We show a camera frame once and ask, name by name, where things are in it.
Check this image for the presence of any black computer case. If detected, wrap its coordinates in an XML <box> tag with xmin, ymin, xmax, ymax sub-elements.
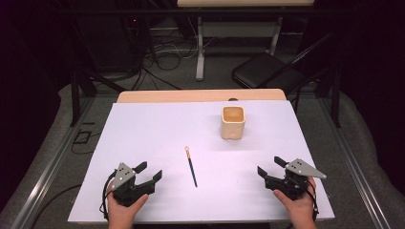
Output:
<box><xmin>75</xmin><ymin>12</ymin><xmax>142</xmax><ymax>73</ymax></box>

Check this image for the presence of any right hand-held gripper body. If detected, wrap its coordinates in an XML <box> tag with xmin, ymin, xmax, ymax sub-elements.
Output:
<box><xmin>277</xmin><ymin>157</ymin><xmax>328</xmax><ymax>201</ymax></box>

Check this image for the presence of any dark stick with orange end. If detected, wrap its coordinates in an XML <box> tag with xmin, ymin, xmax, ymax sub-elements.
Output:
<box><xmin>183</xmin><ymin>145</ymin><xmax>199</xmax><ymax>188</ymax></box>

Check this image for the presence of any white board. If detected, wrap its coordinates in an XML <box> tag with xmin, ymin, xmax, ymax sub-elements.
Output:
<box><xmin>67</xmin><ymin>99</ymin><xmax>336</xmax><ymax>224</ymax></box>

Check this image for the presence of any black horizontal bar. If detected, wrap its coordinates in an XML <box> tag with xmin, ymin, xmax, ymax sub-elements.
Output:
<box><xmin>56</xmin><ymin>7</ymin><xmax>352</xmax><ymax>17</ymax></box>

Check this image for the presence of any person's right hand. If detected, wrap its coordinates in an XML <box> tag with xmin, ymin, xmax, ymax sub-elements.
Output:
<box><xmin>272</xmin><ymin>177</ymin><xmax>317</xmax><ymax>224</ymax></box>

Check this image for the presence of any tangle of floor cables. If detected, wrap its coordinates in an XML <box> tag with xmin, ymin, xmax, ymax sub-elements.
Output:
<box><xmin>126</xmin><ymin>28</ymin><xmax>199</xmax><ymax>92</ymax></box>

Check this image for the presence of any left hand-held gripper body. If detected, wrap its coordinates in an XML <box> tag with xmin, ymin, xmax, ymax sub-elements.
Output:
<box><xmin>110</xmin><ymin>162</ymin><xmax>145</xmax><ymax>208</ymax></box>

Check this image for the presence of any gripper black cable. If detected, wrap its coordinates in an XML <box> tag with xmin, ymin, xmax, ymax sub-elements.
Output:
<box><xmin>98</xmin><ymin>169</ymin><xmax>117</xmax><ymax>222</ymax></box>
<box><xmin>307</xmin><ymin>179</ymin><xmax>321</xmax><ymax>222</ymax></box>

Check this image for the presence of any desk with white legs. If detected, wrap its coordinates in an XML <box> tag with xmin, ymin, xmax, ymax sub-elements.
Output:
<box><xmin>176</xmin><ymin>0</ymin><xmax>316</xmax><ymax>82</ymax></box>

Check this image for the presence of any thin black floor cable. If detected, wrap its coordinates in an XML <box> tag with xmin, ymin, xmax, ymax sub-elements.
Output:
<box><xmin>71</xmin><ymin>121</ymin><xmax>103</xmax><ymax>156</ymax></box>

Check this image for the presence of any person's left hand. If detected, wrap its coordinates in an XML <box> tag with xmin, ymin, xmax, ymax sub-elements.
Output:
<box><xmin>106</xmin><ymin>187</ymin><xmax>150</xmax><ymax>224</ymax></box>

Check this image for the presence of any beige square cup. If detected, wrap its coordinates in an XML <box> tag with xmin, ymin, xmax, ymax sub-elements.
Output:
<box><xmin>220</xmin><ymin>105</ymin><xmax>246</xmax><ymax>141</ymax></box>

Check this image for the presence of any black folding chair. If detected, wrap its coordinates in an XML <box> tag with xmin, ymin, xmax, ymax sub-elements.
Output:
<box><xmin>231</xmin><ymin>31</ymin><xmax>339</xmax><ymax>97</ymax></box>

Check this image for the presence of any aluminium rail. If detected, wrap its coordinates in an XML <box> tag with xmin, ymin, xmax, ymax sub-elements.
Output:
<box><xmin>10</xmin><ymin>94</ymin><xmax>96</xmax><ymax>229</ymax></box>
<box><xmin>317</xmin><ymin>94</ymin><xmax>394</xmax><ymax>229</ymax></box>

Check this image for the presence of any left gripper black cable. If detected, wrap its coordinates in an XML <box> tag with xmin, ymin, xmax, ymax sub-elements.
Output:
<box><xmin>98</xmin><ymin>169</ymin><xmax>117</xmax><ymax>222</ymax></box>

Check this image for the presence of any black metal stand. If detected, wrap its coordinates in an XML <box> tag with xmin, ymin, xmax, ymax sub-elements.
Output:
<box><xmin>69</xmin><ymin>65</ymin><xmax>127</xmax><ymax>128</ymax></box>
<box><xmin>314</xmin><ymin>61</ymin><xmax>344</xmax><ymax>129</ymax></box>

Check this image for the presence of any wooden table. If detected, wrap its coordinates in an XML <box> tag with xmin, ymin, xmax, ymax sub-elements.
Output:
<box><xmin>116</xmin><ymin>88</ymin><xmax>288</xmax><ymax>104</ymax></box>

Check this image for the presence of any thick black floor cable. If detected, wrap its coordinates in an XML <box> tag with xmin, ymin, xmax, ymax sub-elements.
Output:
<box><xmin>30</xmin><ymin>183</ymin><xmax>83</xmax><ymax>229</ymax></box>

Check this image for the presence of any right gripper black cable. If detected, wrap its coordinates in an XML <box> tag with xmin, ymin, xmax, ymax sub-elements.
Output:
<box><xmin>307</xmin><ymin>179</ymin><xmax>321</xmax><ymax>222</ymax></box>

